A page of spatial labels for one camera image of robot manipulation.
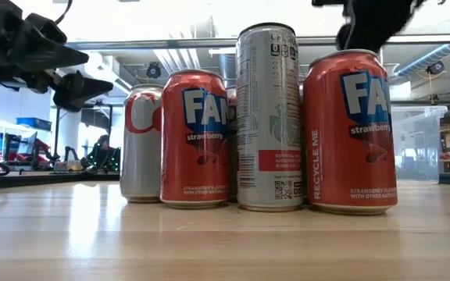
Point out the tall silver energy drink can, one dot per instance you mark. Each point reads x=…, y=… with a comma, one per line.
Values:
x=268, y=117

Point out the grey overhead beam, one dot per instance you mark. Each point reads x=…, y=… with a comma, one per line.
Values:
x=151, y=43

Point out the person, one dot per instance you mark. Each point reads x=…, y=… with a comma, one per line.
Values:
x=104, y=150

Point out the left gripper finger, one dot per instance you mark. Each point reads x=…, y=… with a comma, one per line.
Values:
x=49, y=54
x=78, y=89

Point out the blue storage tub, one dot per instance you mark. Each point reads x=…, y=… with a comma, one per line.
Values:
x=33, y=124

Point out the grey monitor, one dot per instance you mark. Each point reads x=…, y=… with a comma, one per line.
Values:
x=27, y=143

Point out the clear plastic bin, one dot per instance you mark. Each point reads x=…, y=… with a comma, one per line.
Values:
x=416, y=148

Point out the blue ceiling pipe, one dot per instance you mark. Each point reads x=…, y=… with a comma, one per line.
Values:
x=428, y=57

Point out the silver round air duct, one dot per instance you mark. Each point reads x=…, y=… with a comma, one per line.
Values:
x=227, y=70

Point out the black ceiling-hung camera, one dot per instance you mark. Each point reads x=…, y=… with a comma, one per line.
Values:
x=153, y=70
x=435, y=67

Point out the black workstation frame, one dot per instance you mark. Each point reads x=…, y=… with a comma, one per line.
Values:
x=56, y=136

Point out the red strawberry soda can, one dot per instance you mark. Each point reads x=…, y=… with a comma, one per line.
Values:
x=193, y=164
x=346, y=156

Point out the silver diet cola can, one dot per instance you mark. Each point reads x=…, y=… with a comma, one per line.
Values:
x=232, y=113
x=141, y=156

